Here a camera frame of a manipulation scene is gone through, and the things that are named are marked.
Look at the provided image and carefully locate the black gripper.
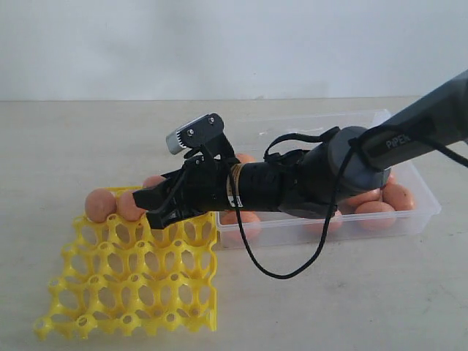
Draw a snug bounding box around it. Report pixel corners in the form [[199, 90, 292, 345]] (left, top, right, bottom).
[[133, 140, 236, 230]]

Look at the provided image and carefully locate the brown egg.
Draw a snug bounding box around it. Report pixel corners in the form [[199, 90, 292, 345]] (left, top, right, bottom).
[[345, 188, 381, 208], [142, 175, 166, 189], [385, 172, 396, 185], [355, 201, 396, 230], [85, 188, 117, 223], [117, 190, 146, 222], [304, 210, 343, 235], [220, 211, 262, 243], [235, 154, 256, 164], [382, 184, 416, 211]]

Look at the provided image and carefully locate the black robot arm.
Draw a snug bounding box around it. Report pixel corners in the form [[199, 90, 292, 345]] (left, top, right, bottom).
[[133, 73, 467, 229]]

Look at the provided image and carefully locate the yellow plastic egg tray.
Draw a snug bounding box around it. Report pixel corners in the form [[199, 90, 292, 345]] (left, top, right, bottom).
[[32, 186, 220, 333]]

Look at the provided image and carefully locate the clear plastic bin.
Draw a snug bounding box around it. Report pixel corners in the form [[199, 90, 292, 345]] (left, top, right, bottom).
[[225, 110, 440, 246]]

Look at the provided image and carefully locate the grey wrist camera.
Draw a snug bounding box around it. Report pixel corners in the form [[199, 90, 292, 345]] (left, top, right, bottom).
[[166, 113, 224, 155]]

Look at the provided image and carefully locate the black cable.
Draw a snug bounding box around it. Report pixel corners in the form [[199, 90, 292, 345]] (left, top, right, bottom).
[[222, 126, 468, 281]]

